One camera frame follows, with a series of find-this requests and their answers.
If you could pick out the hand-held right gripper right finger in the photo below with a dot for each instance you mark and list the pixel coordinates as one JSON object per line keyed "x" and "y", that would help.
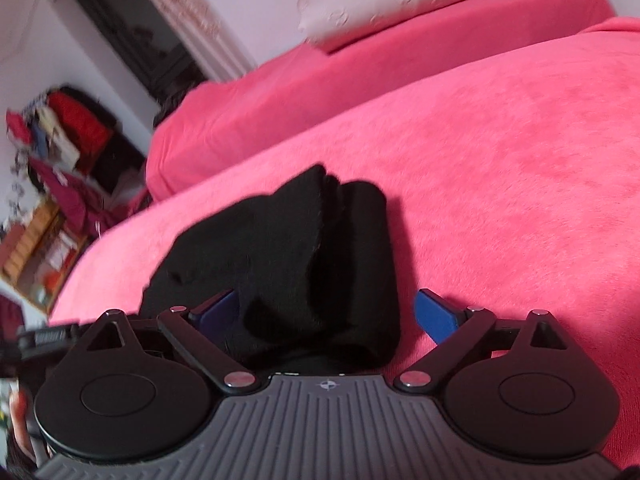
{"x": 435, "y": 316}

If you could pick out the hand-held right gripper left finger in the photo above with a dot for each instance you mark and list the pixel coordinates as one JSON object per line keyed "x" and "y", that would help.
{"x": 217, "y": 311}

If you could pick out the black knit pants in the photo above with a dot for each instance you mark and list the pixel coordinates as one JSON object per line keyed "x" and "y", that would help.
{"x": 300, "y": 270}

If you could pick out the wooden shelf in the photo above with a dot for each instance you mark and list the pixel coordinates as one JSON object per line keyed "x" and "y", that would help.
{"x": 35, "y": 255}

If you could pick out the pink fleece blanket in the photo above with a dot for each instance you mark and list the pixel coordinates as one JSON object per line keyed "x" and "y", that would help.
{"x": 475, "y": 160}

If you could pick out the hanging clothes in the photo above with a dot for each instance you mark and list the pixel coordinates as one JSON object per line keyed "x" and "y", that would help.
{"x": 75, "y": 150}

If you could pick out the pink bed sheet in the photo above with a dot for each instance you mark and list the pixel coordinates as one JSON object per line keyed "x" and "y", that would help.
{"x": 350, "y": 70}

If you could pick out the dark window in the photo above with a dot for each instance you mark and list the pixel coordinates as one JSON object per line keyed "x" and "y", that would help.
{"x": 140, "y": 35}

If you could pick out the pale patterned curtain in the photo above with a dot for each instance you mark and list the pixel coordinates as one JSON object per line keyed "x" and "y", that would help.
{"x": 200, "y": 15}

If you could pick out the pale pink satin pillow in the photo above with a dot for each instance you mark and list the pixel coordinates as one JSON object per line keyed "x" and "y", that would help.
{"x": 380, "y": 0}

